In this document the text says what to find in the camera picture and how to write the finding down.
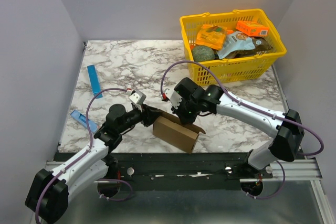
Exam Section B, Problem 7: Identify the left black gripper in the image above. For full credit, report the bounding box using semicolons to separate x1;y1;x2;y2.
118;103;163;134

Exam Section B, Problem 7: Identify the light blue snack bag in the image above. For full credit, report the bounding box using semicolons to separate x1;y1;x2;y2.
217;31;256;60

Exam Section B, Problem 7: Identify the long blue bar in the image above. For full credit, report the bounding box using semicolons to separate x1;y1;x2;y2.
87;65;101;95

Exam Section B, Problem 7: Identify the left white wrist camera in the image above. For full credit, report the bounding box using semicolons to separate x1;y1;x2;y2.
129;90;146;110

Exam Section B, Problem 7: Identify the orange snack pouch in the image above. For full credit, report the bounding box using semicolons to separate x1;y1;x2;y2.
196;24;227;50

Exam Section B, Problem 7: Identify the aluminium frame rail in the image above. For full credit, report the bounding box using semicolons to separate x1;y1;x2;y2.
31;158;329;224

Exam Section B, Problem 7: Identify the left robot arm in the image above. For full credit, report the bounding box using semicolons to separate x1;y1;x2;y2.
25;104;162;223

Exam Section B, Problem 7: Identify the green round melon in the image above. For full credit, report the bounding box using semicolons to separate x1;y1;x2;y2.
192;45;215;62

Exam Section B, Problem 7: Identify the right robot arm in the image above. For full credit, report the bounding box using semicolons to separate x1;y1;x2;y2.
164;78;305;178

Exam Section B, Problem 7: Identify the orange carton box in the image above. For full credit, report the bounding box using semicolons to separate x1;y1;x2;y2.
236;20;269;37

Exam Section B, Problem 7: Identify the yellow plastic basket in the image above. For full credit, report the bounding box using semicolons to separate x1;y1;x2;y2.
180;8;287;83

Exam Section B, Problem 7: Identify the brown cardboard box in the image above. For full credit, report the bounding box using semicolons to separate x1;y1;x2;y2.
152;111;206;154

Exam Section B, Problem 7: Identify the dark brown snack bag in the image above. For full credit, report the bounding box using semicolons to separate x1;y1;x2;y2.
226;37;273;59

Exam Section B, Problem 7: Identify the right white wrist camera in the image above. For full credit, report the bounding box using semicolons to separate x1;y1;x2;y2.
163;88;182;110

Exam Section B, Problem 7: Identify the small blue block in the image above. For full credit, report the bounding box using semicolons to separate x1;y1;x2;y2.
70;110;99;133

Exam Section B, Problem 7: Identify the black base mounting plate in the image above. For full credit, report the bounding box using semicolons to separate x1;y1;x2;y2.
54;150;307;192

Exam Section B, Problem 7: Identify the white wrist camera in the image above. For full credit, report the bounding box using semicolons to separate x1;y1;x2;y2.
163;88;182;110
129;90;146;110

